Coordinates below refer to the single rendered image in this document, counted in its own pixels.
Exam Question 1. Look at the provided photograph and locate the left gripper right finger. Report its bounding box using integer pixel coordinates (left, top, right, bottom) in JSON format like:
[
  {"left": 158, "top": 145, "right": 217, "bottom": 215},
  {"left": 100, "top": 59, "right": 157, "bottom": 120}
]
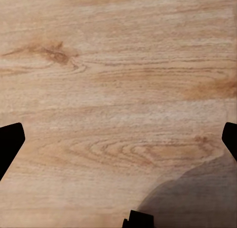
[{"left": 222, "top": 122, "right": 237, "bottom": 161}]

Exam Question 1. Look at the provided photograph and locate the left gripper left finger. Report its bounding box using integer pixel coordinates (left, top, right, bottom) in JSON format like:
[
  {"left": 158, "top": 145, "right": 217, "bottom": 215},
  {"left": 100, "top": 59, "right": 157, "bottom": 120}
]
[{"left": 0, "top": 122, "right": 25, "bottom": 181}]

